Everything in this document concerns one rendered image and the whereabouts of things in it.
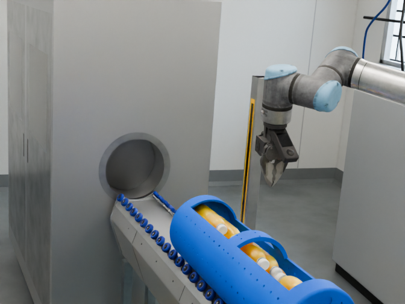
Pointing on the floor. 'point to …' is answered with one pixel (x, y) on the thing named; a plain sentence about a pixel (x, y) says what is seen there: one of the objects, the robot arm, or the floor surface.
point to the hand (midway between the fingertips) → (272, 183)
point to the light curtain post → (252, 156)
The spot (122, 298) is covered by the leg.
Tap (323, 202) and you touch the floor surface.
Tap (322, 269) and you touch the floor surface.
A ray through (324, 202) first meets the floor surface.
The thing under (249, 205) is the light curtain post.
